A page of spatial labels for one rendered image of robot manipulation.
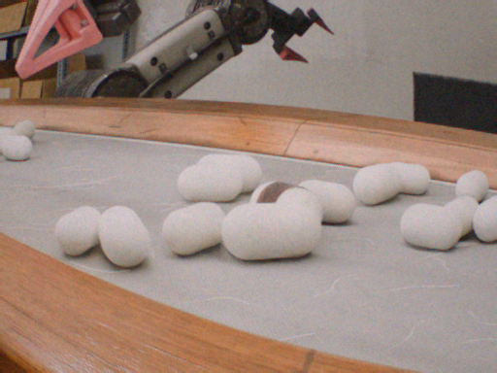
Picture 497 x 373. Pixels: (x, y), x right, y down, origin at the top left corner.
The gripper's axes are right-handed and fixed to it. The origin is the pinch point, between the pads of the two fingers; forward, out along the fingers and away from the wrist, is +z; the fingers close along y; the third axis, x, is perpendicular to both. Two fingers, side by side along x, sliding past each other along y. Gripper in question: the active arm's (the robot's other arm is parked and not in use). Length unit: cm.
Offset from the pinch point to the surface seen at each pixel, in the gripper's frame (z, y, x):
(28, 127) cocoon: -0.6, -8.8, 8.7
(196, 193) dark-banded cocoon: 6.0, 21.9, 4.3
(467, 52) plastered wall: -154, -43, 126
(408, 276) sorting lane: 9.5, 36.7, 2.1
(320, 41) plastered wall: -149, -106, 124
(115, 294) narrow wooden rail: 17.7, 35.3, -8.0
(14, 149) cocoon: 5.1, -0.2, 4.6
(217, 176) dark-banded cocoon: 4.8, 22.6, 4.2
